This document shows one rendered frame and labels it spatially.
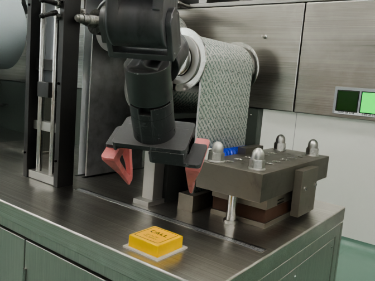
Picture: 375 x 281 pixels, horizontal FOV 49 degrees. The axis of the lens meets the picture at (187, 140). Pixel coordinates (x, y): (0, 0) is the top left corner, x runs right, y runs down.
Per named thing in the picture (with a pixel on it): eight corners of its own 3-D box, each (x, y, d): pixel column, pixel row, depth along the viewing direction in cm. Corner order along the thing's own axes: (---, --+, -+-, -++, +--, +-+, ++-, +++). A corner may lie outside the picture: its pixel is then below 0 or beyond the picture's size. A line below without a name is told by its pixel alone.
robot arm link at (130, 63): (115, 63, 48) (162, 67, 47) (134, 40, 53) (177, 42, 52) (123, 114, 52) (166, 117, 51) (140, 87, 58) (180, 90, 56)
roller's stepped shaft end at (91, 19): (71, 24, 103) (72, 10, 103) (90, 28, 108) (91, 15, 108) (79, 24, 101) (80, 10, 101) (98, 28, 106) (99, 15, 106)
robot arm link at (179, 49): (95, 10, 46) (170, 14, 44) (131, -20, 55) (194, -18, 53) (111, 102, 53) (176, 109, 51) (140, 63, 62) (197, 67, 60)
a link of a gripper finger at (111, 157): (124, 166, 67) (115, 117, 61) (167, 172, 65) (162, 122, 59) (107, 195, 61) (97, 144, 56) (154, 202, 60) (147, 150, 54)
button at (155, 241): (127, 247, 74) (128, 233, 73) (153, 237, 79) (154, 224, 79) (157, 259, 69) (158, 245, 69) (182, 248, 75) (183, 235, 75)
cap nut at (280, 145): (270, 149, 118) (272, 133, 118) (276, 148, 121) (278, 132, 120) (282, 151, 116) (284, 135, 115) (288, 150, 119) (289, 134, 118)
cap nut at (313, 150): (302, 154, 113) (304, 138, 112) (307, 153, 115) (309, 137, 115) (316, 156, 110) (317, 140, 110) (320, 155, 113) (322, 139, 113)
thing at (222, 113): (192, 159, 97) (199, 80, 95) (242, 151, 116) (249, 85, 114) (194, 160, 97) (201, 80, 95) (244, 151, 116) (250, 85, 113)
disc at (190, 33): (154, 88, 103) (158, 28, 101) (155, 88, 103) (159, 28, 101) (202, 93, 94) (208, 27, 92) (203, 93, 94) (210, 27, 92)
